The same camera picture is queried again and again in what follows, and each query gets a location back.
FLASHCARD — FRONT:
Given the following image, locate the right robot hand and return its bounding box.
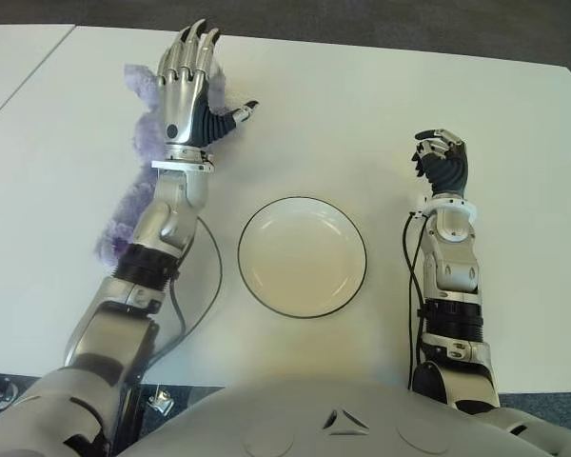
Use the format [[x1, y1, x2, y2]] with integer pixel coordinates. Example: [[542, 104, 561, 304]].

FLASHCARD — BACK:
[[411, 128, 470, 197]]

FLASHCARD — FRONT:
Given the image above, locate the metal table bracket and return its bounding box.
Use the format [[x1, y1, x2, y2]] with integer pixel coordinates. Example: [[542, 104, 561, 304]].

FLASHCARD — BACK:
[[148, 387, 175, 415], [0, 378, 20, 413]]

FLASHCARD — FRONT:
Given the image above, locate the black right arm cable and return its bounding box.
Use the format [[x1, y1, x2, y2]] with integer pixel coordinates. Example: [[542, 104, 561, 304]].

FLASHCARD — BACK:
[[402, 211, 429, 389]]

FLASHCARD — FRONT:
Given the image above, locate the black table leg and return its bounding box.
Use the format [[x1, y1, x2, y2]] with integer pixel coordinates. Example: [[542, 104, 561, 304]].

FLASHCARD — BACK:
[[118, 380, 147, 444]]

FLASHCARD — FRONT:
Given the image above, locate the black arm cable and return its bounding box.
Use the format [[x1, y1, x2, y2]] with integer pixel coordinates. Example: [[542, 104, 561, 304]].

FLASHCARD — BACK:
[[402, 211, 429, 389], [137, 216, 224, 377]]

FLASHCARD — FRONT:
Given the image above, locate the grey robot torso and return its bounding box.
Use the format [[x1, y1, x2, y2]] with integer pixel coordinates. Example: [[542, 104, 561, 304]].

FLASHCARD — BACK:
[[108, 373, 571, 457]]

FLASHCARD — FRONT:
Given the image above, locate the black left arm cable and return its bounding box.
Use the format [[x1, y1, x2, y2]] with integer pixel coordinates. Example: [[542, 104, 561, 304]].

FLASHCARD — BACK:
[[137, 216, 224, 377]]

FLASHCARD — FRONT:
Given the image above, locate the purple plush doll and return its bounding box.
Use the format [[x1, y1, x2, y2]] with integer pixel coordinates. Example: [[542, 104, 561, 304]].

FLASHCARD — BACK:
[[92, 64, 229, 268]]

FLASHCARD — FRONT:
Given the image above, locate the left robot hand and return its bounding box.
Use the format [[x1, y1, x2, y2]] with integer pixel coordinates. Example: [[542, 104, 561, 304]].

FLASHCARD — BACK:
[[156, 18, 261, 161]]

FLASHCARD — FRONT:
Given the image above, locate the white plate with black rim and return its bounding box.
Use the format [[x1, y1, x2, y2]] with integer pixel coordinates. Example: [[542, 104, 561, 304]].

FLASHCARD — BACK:
[[236, 195, 367, 319]]

